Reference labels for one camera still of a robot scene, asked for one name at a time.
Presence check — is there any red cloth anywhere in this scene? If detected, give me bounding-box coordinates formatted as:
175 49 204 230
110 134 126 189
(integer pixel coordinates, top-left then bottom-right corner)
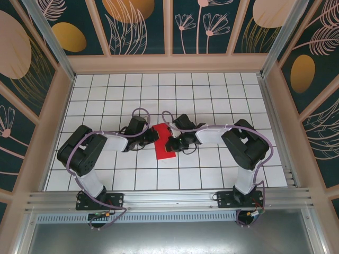
152 123 177 161

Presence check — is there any grey sheet metal panel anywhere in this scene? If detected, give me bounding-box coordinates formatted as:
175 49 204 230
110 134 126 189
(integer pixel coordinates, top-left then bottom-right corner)
13 221 326 254

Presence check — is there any small circuit board with connector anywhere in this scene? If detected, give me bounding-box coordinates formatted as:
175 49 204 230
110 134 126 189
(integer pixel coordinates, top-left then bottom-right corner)
88 211 113 220
246 208 266 219

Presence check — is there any right gripper thin black cable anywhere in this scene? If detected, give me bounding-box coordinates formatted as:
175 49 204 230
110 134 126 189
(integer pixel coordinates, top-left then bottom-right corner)
182 144 199 156

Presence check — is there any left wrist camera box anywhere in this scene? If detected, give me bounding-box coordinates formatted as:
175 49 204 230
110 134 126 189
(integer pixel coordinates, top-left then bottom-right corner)
128 116 148 137

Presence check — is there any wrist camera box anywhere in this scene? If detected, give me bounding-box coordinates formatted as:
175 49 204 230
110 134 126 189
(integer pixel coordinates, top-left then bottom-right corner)
171 114 197 132
128 116 148 137

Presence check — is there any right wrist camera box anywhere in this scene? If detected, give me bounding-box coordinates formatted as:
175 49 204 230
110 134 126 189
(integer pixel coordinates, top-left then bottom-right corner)
171 114 197 132

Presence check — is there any long aluminium mounting rail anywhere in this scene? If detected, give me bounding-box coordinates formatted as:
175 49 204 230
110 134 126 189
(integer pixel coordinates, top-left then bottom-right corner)
25 187 315 214

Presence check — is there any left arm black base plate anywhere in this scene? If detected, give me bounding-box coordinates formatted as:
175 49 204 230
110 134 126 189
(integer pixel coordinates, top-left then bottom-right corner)
76 192 125 211

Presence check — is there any slotted grey cable tray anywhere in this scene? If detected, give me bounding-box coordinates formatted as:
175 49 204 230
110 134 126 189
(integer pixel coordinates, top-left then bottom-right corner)
35 211 239 223

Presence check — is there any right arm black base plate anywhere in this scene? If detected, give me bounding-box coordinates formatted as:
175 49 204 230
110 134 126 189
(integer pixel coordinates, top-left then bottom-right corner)
216 190 265 210

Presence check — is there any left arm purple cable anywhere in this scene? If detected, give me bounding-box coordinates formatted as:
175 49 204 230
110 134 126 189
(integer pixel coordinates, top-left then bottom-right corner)
66 107 151 230

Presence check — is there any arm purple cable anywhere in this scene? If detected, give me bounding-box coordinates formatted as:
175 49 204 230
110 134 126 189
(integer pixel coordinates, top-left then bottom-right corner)
161 110 275 228
66 107 151 230

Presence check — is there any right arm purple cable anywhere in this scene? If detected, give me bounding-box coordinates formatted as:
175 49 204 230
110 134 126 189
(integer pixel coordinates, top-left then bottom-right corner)
161 110 275 228

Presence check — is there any aluminium side rail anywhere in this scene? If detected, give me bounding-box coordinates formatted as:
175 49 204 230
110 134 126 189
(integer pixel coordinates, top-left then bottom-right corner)
257 73 301 189

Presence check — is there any wall panel with pink flowers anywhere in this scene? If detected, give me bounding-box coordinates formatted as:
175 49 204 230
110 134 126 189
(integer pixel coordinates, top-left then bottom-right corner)
171 0 246 56

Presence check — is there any wall panel with large leaves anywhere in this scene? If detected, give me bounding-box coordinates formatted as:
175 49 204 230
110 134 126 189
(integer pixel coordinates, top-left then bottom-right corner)
94 0 170 56

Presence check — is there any wall panel with pale circle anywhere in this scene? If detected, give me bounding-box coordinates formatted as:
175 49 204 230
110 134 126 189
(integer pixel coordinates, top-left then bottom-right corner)
232 0 301 55

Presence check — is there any wall panel with single flower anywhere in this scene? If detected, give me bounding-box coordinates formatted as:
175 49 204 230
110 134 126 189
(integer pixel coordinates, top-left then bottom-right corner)
0 81 40 193

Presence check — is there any wall panel with orange oval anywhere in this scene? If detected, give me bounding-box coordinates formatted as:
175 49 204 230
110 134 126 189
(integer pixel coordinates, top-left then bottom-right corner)
34 0 110 56

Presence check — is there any aluminium corner post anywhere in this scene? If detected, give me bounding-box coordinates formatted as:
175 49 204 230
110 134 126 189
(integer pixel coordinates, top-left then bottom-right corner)
259 0 310 78
22 0 77 81

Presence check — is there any wall panel with outlined leaves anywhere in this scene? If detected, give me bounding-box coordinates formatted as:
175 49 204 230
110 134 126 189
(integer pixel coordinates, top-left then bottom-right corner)
298 96 339 189

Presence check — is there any wall panel with gold lines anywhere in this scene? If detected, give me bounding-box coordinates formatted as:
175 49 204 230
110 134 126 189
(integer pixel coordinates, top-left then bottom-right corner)
0 0 59 119

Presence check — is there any wall panel with feather print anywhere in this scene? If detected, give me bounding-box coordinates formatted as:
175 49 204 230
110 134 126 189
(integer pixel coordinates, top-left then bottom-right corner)
276 0 339 115

